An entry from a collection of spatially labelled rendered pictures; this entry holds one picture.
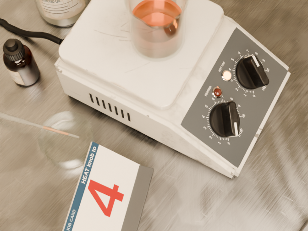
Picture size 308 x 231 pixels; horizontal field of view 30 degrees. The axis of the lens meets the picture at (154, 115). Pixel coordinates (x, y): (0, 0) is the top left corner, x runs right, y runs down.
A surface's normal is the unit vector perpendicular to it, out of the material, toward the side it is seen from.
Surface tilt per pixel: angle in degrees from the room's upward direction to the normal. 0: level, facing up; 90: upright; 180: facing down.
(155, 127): 90
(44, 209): 0
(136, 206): 0
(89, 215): 40
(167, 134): 90
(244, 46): 30
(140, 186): 0
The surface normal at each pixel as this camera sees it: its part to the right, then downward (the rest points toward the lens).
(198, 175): -0.02, -0.38
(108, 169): 0.61, -0.15
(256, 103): 0.42, -0.11
